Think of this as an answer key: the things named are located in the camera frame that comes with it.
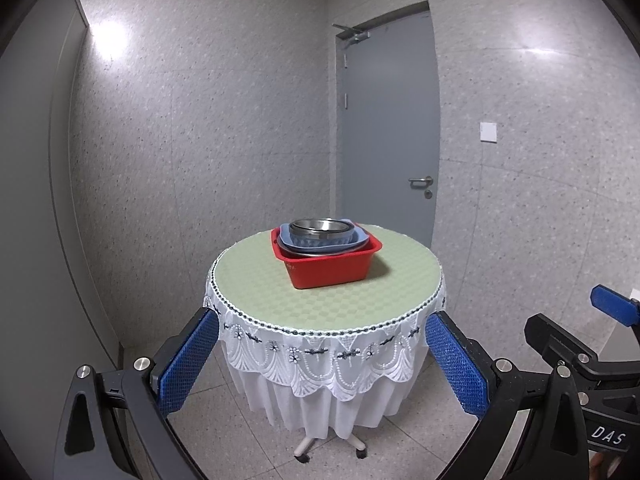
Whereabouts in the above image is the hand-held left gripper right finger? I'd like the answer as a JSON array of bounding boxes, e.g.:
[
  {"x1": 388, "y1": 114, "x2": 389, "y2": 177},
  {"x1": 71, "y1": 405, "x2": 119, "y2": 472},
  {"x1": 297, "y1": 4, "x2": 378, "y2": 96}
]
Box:
[{"x1": 425, "y1": 310, "x2": 593, "y2": 480}]

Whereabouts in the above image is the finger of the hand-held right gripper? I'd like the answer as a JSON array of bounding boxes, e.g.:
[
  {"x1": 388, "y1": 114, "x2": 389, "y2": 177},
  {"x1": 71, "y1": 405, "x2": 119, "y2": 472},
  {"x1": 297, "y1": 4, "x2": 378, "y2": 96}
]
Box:
[
  {"x1": 524, "y1": 313, "x2": 601, "y2": 378},
  {"x1": 590, "y1": 285, "x2": 640, "y2": 330}
]

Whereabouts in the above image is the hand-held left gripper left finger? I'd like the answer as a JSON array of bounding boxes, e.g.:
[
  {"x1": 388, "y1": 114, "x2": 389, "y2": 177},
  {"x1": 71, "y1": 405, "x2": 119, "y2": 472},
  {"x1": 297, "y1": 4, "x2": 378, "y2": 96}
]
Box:
[{"x1": 52, "y1": 305, "x2": 221, "y2": 480}]

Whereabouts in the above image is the red plastic basin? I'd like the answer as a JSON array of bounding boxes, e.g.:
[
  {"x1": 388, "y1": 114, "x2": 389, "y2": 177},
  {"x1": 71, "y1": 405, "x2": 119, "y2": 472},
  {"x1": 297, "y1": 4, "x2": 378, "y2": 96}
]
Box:
[{"x1": 271, "y1": 227, "x2": 384, "y2": 290}]

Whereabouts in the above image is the large steel bowl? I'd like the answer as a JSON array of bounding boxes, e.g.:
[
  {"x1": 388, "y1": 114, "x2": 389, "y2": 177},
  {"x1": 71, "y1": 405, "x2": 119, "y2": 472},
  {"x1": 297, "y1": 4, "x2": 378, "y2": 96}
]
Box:
[{"x1": 277, "y1": 240, "x2": 374, "y2": 261}]

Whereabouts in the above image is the blue plastic basin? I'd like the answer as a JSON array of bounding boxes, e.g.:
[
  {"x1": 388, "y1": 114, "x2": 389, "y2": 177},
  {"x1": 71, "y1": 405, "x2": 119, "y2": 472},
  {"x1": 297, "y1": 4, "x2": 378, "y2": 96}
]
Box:
[{"x1": 278, "y1": 217, "x2": 371, "y2": 256}]

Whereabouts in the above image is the small steel bowl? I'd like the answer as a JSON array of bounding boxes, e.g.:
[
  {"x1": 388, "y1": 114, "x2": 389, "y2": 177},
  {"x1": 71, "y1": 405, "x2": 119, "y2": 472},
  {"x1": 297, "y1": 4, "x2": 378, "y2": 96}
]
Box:
[{"x1": 290, "y1": 217, "x2": 350, "y2": 234}]

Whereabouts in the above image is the green checkered table cover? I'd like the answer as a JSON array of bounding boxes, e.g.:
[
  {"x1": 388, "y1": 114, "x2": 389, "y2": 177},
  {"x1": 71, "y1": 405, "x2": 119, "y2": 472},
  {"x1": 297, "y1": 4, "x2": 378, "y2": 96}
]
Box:
[{"x1": 210, "y1": 223, "x2": 444, "y2": 334}]

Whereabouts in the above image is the white lace tablecloth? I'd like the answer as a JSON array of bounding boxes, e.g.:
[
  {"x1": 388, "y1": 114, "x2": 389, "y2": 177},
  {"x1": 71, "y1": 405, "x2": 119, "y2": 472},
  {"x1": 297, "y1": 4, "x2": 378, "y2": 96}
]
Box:
[{"x1": 203, "y1": 275, "x2": 447, "y2": 438}]

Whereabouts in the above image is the white wheeled table base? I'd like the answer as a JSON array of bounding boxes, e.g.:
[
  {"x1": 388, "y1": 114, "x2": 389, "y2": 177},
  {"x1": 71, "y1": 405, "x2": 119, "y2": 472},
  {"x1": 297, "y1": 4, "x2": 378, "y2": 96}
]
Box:
[{"x1": 294, "y1": 427, "x2": 369, "y2": 464}]

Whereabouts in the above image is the grey door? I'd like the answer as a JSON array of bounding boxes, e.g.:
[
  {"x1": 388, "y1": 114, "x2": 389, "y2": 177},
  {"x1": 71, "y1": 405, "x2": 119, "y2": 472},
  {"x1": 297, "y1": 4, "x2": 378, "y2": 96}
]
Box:
[{"x1": 334, "y1": 3, "x2": 440, "y2": 248}]

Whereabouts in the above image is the metal door closer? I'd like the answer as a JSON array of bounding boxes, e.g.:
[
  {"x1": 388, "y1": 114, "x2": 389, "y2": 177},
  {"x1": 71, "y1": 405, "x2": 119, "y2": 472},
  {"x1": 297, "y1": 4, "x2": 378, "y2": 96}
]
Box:
[{"x1": 331, "y1": 23, "x2": 371, "y2": 47}]

